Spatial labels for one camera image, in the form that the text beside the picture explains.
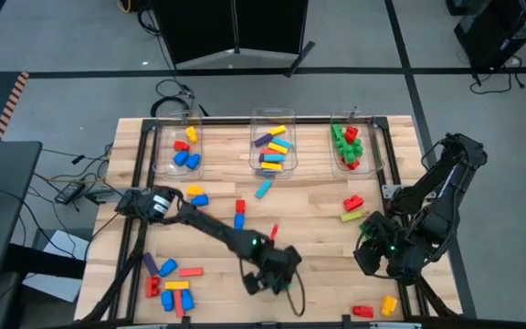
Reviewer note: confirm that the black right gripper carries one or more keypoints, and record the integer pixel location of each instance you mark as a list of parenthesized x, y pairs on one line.
[(384, 235)]

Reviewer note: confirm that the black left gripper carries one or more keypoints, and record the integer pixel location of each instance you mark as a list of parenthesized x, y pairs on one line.
[(279, 267)]

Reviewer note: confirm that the green studded block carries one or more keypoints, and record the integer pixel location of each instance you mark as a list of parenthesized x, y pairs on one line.
[(337, 132), (362, 226), (342, 145), (350, 157), (356, 147)]

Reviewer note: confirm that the yellow chunky block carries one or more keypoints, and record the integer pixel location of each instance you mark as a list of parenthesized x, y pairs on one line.
[(192, 134), (195, 190), (388, 305)]

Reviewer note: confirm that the light green block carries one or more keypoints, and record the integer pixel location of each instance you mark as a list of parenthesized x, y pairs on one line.
[(352, 215)]

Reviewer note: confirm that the red studded block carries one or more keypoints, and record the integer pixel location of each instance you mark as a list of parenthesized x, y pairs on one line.
[(363, 311), (351, 165), (152, 287), (353, 203), (350, 134)]

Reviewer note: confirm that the salmon block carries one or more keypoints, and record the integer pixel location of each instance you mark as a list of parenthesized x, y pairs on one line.
[(178, 305), (267, 151), (191, 272)]

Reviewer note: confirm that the blue rounded block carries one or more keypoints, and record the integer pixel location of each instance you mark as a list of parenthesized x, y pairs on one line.
[(187, 300), (167, 300), (238, 221), (180, 157), (200, 200), (193, 161), (168, 268)]

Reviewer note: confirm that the red chunky block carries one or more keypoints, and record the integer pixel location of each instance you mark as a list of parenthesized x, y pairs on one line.
[(181, 145), (240, 206)]

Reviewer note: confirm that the teal block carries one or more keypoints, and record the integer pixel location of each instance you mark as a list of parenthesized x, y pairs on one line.
[(283, 143), (274, 157), (263, 187)]

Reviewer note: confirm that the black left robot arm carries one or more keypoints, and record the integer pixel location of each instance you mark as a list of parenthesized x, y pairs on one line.
[(208, 226)]

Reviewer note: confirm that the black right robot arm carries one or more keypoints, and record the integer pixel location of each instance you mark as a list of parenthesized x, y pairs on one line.
[(445, 192)]

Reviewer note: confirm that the small red strip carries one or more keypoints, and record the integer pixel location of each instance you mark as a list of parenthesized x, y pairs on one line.
[(274, 231)]

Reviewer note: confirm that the clear plastic bin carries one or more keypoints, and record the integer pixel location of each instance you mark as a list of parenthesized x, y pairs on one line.
[(370, 137), (167, 137), (256, 123)]

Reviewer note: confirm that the black power adapter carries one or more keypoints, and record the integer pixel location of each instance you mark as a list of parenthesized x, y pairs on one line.
[(69, 193)]

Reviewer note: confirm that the black desk base bar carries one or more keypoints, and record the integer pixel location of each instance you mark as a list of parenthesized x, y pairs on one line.
[(44, 262)]

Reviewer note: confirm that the black partition panel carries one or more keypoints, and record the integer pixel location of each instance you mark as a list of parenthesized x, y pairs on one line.
[(194, 27), (272, 23)]

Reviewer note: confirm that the black desk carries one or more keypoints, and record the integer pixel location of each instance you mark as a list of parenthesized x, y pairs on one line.
[(3, 205)]

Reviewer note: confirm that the black computer tower cart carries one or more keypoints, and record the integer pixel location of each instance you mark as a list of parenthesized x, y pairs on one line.
[(496, 32)]

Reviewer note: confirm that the orange black hazard strip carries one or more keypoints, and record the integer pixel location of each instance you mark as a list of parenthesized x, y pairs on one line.
[(11, 105)]

